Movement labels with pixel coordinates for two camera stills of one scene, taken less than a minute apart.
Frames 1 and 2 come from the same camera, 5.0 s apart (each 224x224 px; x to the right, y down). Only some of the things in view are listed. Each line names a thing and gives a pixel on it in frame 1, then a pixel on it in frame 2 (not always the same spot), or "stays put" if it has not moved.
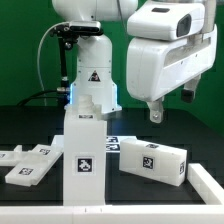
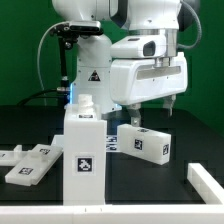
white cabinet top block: x=152 y=160 -> x=145 y=143
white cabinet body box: x=84 y=156 stays put
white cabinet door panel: x=34 y=165 stays put
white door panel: x=10 y=158 stays put
